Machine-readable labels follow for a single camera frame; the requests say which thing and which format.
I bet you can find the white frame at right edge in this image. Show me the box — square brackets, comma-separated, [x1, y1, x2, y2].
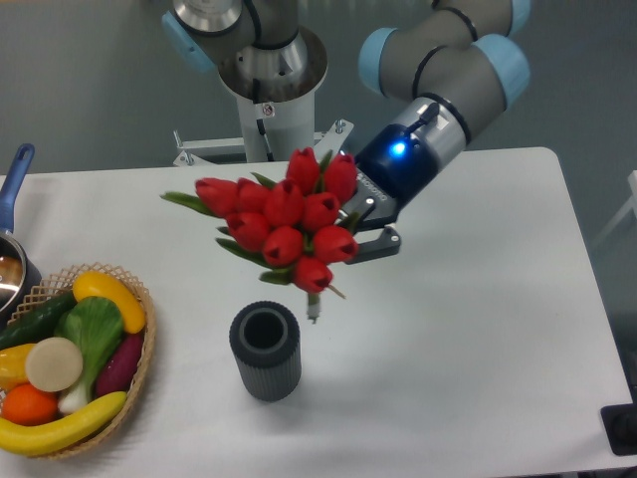
[593, 170, 637, 246]

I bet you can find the beige round disc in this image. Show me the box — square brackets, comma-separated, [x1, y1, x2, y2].
[25, 337, 84, 392]

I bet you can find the dark green cucumber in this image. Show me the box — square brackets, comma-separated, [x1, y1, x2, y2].
[1, 291, 77, 350]

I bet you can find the blue handled saucepan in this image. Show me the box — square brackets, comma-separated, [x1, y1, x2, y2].
[1, 143, 41, 327]

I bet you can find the black device at table edge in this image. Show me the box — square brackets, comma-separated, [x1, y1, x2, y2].
[600, 403, 636, 456]

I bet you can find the woven wicker basket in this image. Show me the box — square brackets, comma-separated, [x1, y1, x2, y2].
[9, 263, 156, 459]

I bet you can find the dark grey ribbed vase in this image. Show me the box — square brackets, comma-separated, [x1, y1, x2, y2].
[229, 301, 302, 402]

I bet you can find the orange fruit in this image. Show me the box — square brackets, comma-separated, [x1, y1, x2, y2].
[1, 383, 58, 426]

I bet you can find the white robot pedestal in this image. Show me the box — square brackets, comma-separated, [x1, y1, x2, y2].
[173, 92, 354, 166]

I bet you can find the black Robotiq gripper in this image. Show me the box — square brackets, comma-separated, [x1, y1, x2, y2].
[341, 123, 439, 265]

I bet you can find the yellow bell pepper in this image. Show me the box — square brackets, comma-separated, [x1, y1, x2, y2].
[0, 344, 35, 391]

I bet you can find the green bok choy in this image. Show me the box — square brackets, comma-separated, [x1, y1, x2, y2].
[55, 297, 123, 415]

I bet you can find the yellow banana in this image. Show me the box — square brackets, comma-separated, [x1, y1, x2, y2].
[1, 391, 127, 457]

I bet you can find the purple sweet potato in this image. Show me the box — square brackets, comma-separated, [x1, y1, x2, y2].
[95, 334, 143, 397]

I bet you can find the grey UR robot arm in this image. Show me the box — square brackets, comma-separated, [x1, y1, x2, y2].
[161, 1, 531, 262]

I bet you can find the red tulip bouquet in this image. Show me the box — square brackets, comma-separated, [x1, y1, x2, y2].
[161, 147, 359, 321]

